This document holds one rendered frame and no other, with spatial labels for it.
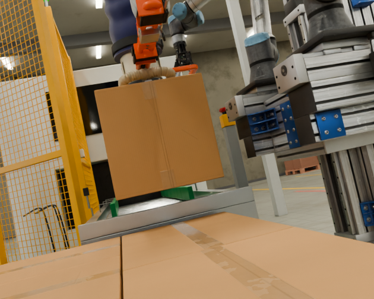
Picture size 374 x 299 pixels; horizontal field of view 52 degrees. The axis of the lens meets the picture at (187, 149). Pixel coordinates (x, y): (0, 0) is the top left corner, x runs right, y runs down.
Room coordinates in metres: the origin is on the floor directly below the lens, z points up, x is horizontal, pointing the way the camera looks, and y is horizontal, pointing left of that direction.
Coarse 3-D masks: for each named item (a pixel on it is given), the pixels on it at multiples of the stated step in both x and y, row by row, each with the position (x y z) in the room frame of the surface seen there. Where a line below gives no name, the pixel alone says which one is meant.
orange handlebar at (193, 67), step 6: (156, 0) 1.04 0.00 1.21; (144, 6) 1.04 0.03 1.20; (150, 6) 1.04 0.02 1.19; (156, 6) 1.04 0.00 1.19; (138, 42) 1.30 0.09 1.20; (138, 48) 1.35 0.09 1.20; (144, 48) 1.34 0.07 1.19; (150, 48) 1.35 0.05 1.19; (138, 66) 1.55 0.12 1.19; (180, 66) 1.75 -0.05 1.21; (186, 66) 1.75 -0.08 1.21; (192, 66) 1.76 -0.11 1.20; (192, 72) 1.83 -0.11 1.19
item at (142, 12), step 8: (136, 0) 1.04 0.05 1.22; (144, 0) 1.05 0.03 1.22; (160, 0) 1.06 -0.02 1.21; (152, 8) 1.05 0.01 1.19; (160, 8) 1.05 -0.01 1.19; (144, 16) 1.05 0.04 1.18; (152, 16) 1.06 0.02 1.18; (160, 16) 1.08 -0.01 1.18; (144, 24) 1.11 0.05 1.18; (152, 24) 1.12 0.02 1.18; (160, 24) 1.13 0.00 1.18
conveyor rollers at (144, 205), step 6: (156, 198) 3.70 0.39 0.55; (162, 198) 3.44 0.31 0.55; (168, 198) 3.26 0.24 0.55; (174, 198) 3.01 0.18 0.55; (132, 204) 3.56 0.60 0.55; (138, 204) 3.31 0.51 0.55; (144, 204) 3.13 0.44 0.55; (150, 204) 2.96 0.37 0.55; (156, 204) 2.79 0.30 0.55; (162, 204) 2.62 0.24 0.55; (168, 204) 2.53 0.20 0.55; (120, 210) 3.01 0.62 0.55; (126, 210) 2.84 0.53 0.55; (132, 210) 2.67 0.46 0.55; (138, 210) 2.58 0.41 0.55; (108, 216) 2.63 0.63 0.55
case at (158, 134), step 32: (96, 96) 1.33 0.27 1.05; (128, 96) 1.35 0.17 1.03; (160, 96) 1.37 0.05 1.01; (192, 96) 1.39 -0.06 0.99; (128, 128) 1.35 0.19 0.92; (160, 128) 1.37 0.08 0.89; (192, 128) 1.39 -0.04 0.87; (128, 160) 1.34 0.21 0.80; (160, 160) 1.36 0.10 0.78; (192, 160) 1.38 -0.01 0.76; (128, 192) 1.34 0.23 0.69
